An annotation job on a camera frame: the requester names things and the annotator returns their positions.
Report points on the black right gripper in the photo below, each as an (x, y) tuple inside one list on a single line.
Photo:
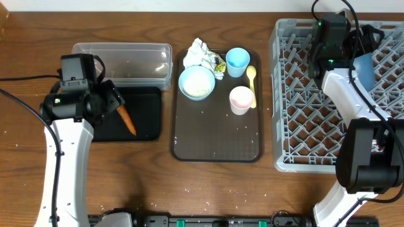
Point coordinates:
[(367, 36)]

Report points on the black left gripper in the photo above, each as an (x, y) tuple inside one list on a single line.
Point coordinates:
[(111, 96)]

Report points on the large blue plate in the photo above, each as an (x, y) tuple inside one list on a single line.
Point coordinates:
[(363, 65)]

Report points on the light blue rice bowl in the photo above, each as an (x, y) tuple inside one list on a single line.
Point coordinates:
[(196, 82)]

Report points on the pink white cup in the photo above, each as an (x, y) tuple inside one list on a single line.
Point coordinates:
[(241, 98)]

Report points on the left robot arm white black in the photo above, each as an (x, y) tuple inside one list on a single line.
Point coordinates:
[(70, 115)]

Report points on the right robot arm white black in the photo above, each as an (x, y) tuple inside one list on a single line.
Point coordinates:
[(370, 159)]

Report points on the grey dishwasher rack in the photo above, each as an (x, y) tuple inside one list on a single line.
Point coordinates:
[(307, 130)]

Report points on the orange carrot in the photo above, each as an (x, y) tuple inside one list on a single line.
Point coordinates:
[(127, 119)]

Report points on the black tray bin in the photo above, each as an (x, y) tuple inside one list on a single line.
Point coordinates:
[(144, 106)]

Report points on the clear plastic bin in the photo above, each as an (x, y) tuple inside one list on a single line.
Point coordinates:
[(131, 64)]

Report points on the crumpled white paper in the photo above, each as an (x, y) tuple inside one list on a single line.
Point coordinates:
[(198, 54)]

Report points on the yellow spoon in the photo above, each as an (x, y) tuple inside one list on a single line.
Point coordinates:
[(251, 74)]

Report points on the yellow food wrapper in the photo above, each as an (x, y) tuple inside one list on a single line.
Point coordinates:
[(220, 64)]

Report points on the brown serving tray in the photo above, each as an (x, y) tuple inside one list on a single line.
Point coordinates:
[(208, 131)]

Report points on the light blue cup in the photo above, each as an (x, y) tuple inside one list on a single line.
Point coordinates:
[(237, 60)]

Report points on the black rail at table edge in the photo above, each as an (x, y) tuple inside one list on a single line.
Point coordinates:
[(279, 219)]

